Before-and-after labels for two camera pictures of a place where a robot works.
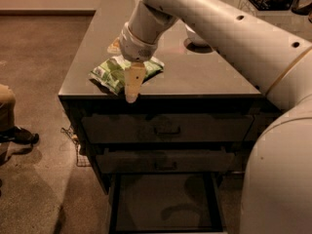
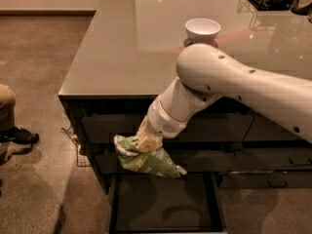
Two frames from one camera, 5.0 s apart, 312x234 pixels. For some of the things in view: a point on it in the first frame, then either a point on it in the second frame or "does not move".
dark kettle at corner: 302,0 does not move
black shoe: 17,135 does not move
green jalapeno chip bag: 110,73 to 156,162
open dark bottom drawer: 165,203 does not move
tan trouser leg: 7,108 does not move
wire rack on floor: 81,160 does not move
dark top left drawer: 168,129 does not move
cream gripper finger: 115,48 to 143,130
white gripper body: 136,50 to 161,120
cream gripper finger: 134,73 to 148,142
